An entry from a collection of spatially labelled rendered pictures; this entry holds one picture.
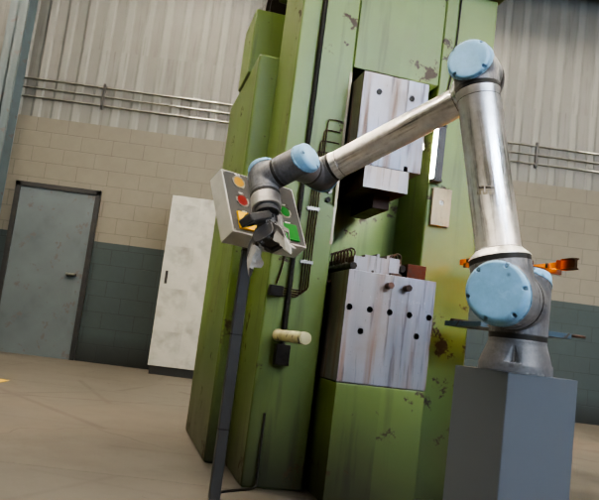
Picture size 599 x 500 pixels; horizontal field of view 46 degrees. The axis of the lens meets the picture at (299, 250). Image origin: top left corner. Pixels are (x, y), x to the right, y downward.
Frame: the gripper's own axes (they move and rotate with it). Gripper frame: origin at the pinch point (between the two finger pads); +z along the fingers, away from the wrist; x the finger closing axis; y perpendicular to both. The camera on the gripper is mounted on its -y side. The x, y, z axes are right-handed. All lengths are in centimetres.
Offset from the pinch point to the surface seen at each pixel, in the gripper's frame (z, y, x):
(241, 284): -32, 44, 47
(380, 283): -35, 90, 13
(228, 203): -50, 22, 31
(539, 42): -600, 622, -26
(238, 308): -24, 46, 50
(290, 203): -61, 51, 24
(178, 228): -378, 348, 388
